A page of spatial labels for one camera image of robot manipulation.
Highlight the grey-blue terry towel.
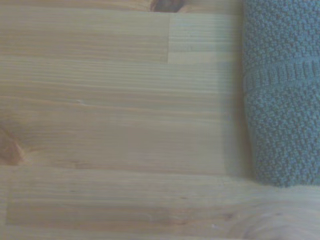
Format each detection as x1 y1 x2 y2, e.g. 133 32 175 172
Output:
242 0 320 189

